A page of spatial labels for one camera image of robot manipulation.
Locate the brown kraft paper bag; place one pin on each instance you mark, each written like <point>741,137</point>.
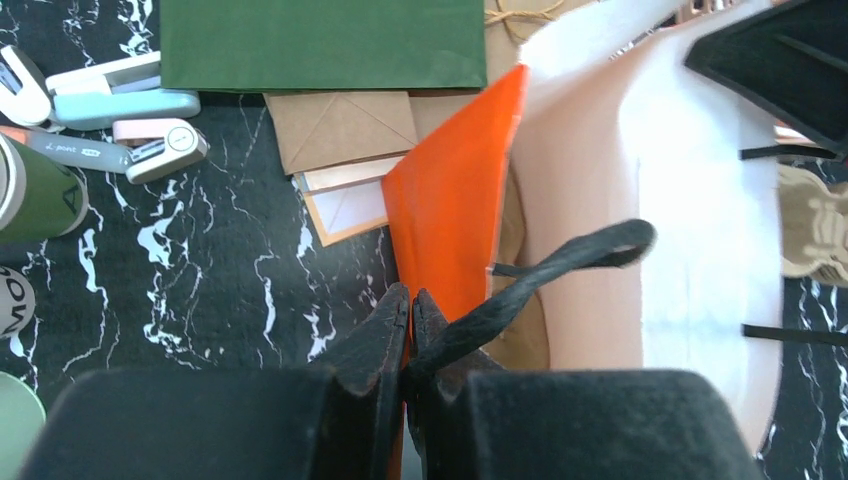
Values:
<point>318,130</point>

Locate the tall stack paper cups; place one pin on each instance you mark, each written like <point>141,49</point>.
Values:
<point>17,302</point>

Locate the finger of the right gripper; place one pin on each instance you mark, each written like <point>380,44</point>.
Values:
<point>790,60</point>

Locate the stack of pulp cup carriers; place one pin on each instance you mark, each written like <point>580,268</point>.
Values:
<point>814,227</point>

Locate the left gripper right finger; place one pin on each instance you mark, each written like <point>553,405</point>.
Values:
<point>475,420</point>

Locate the striped paper bag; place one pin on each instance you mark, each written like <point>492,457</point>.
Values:
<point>346,200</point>

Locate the orange paper bag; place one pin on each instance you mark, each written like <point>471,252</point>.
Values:
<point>602,207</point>

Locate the green paper bag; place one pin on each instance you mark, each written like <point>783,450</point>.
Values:
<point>259,46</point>

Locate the green cup of straws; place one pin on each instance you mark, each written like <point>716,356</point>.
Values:
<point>22,417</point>

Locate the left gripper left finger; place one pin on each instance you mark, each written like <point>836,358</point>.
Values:
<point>339,417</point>

